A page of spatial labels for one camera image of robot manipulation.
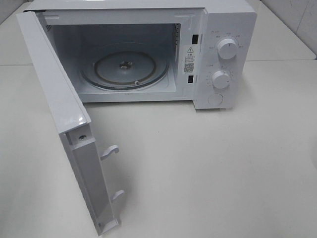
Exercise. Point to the round door release button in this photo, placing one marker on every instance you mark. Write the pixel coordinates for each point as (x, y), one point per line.
(215, 99)

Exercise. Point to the white control knob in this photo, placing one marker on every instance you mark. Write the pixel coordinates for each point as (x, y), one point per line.
(220, 79)
(227, 48)

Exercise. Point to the white microwave door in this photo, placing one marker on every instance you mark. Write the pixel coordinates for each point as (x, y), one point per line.
(71, 120)

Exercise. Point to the glass microwave turntable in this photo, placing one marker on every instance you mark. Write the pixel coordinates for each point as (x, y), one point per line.
(124, 66)

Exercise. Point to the white microwave oven body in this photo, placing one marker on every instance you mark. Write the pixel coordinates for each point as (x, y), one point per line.
(188, 31)

